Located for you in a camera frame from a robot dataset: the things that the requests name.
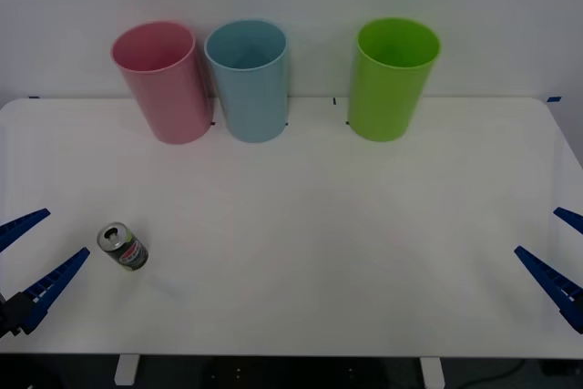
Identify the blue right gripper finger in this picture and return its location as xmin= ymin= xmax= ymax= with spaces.
xmin=553 ymin=207 xmax=583 ymax=231
xmin=513 ymin=245 xmax=583 ymax=334

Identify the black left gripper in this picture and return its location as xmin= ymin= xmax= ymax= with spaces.
xmin=0 ymin=208 xmax=91 ymax=341

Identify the black drink can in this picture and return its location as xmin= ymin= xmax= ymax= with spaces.
xmin=96 ymin=220 xmax=150 ymax=274

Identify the white table leg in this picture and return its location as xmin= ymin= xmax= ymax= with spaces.
xmin=113 ymin=354 xmax=139 ymax=386
xmin=418 ymin=356 xmax=445 ymax=389

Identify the pink plastic bin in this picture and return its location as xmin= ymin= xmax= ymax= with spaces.
xmin=110 ymin=20 xmax=214 ymax=146

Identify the green plastic bin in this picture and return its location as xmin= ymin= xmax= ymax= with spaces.
xmin=346 ymin=16 xmax=442 ymax=143

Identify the pale blue plastic bin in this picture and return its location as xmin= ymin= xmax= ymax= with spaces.
xmin=203 ymin=18 xmax=290 ymax=144

